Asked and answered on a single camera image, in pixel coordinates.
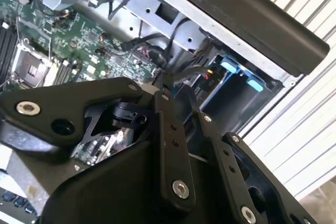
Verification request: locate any black disk wire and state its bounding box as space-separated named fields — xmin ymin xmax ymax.
xmin=153 ymin=66 xmax=213 ymax=91
xmin=121 ymin=32 xmax=162 ymax=51

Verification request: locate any hard disk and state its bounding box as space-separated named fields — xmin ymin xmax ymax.
xmin=199 ymin=53 xmax=266 ymax=120

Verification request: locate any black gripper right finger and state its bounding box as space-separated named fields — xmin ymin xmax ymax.
xmin=183 ymin=86 xmax=319 ymax=224

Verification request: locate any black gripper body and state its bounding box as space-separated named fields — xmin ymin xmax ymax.
xmin=39 ymin=141 xmax=233 ymax=224

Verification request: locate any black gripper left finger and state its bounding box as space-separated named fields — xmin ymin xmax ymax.
xmin=0 ymin=77 xmax=197 ymax=210

